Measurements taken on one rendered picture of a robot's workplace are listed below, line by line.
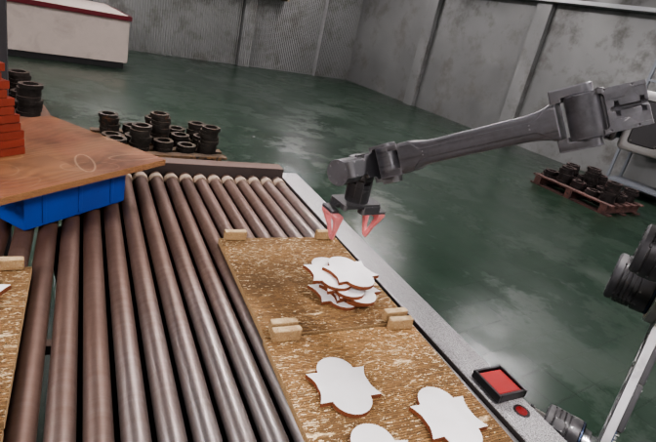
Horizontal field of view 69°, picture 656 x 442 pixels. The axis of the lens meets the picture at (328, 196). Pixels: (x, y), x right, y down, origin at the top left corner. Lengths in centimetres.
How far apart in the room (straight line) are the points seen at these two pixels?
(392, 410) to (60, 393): 53
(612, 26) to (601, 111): 858
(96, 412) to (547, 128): 85
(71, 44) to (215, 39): 408
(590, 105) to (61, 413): 95
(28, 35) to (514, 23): 846
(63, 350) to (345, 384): 48
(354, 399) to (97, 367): 43
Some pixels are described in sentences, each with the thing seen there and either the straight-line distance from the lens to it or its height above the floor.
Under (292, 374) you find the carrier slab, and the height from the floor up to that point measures 94.
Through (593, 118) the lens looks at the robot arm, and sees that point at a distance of 91.
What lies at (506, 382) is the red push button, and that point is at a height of 93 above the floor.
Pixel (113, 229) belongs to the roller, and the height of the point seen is 92.
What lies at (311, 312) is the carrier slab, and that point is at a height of 94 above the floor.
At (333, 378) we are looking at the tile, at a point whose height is 95.
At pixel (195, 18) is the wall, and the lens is 1200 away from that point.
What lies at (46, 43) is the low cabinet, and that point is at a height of 25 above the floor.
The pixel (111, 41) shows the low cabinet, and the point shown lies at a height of 43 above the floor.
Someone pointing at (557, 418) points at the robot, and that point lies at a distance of 201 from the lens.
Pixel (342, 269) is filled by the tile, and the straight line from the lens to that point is 114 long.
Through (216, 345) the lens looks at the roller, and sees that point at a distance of 97.
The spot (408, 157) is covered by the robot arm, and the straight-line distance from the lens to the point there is 100.
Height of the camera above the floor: 153
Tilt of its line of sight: 20 degrees down
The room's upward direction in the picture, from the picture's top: 13 degrees clockwise
